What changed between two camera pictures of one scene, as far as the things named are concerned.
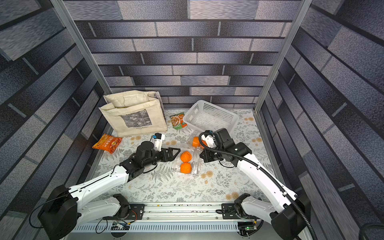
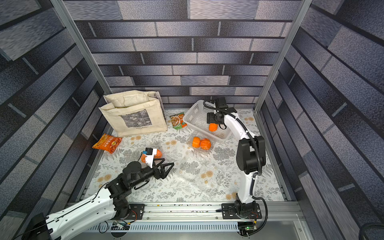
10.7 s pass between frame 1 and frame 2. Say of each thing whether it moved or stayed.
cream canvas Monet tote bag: stayed
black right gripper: moved
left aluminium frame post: stayed
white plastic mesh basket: stayed
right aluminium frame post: stayed
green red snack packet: stayed
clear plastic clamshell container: stayed
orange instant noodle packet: stayed
